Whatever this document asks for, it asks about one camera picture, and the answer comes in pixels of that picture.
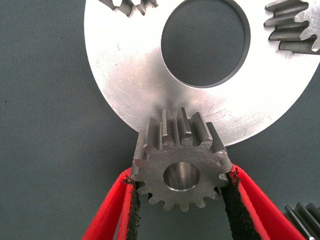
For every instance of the small steel gear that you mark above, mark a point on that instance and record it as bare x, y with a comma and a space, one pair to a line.
155, 170
287, 27
130, 6

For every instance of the round metal plate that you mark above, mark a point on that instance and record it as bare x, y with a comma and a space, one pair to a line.
125, 75

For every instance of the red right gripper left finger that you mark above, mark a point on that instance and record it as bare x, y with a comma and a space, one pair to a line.
110, 220

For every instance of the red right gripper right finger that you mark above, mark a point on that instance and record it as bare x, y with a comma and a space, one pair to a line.
262, 220

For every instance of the large steel gear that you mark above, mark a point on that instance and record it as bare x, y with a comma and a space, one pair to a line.
303, 217

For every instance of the dark grey table cloth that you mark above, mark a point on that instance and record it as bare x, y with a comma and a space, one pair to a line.
37, 125

